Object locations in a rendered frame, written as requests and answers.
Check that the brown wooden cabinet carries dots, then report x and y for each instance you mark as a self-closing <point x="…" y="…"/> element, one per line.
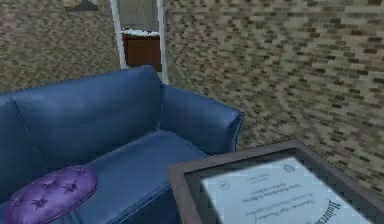
<point x="143" y="50"/>

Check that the dark brown framed table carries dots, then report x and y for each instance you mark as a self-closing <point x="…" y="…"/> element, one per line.
<point x="186" y="180"/>

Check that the white printed paper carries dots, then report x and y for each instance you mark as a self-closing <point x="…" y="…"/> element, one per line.
<point x="283" y="196"/>

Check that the white door frame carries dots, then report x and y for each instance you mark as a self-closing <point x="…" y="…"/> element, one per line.
<point x="117" y="36"/>

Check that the blue leather sofa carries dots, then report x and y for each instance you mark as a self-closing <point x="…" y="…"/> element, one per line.
<point x="110" y="113"/>

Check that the purple tufted round cushion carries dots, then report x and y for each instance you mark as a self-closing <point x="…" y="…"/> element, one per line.
<point x="50" y="195"/>

